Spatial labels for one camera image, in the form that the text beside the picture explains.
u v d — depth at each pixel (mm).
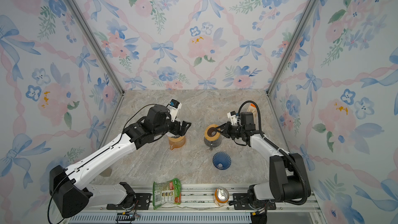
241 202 732
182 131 667
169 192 743
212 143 856
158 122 558
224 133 772
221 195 663
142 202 743
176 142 897
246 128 701
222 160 843
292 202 443
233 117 820
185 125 667
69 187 382
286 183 429
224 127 798
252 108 977
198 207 732
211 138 840
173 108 647
